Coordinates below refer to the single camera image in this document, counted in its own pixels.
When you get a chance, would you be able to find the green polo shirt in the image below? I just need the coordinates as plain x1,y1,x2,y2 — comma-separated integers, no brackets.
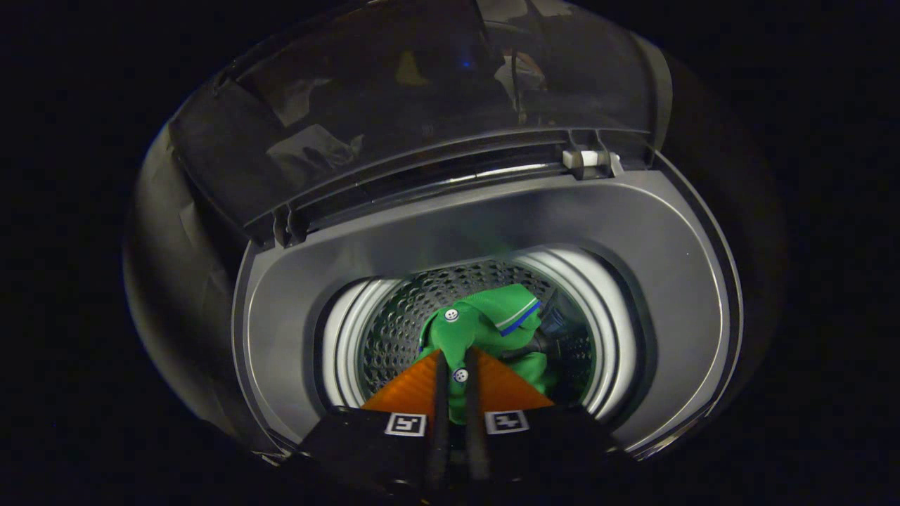
418,283,560,426

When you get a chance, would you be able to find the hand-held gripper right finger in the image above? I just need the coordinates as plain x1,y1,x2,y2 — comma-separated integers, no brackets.
464,346,619,493

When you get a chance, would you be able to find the grey washing machine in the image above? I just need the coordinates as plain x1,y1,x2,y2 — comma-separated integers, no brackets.
232,126,745,465

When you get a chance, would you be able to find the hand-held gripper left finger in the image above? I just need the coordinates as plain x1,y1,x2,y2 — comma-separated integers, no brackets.
295,348,451,496

